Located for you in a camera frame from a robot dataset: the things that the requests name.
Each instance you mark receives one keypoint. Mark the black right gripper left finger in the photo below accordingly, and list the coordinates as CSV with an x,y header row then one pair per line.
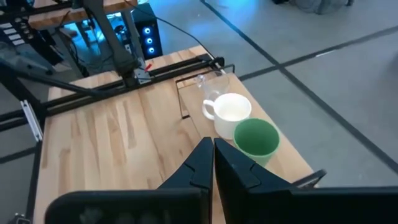
x,y
192,174

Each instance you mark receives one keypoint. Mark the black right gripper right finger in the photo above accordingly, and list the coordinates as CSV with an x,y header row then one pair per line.
x,y
239,180

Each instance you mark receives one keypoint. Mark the green plastic cup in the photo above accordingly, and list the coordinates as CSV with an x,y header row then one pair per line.
x,y
256,137

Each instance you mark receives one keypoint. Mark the white ceramic mug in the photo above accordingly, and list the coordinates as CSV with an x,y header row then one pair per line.
x,y
230,109

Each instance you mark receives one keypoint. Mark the clear glass mug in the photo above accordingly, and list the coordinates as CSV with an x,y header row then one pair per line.
x,y
214,85

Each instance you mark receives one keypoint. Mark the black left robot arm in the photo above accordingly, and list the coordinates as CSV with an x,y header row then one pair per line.
x,y
115,46

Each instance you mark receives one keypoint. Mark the black computer tower blue fans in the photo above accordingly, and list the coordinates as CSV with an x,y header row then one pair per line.
x,y
149,31

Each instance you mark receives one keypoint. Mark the silver aluminium bar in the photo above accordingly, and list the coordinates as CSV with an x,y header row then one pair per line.
x,y
31,119

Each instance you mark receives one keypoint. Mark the wooden top desk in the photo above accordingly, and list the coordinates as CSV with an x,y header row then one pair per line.
x,y
62,15

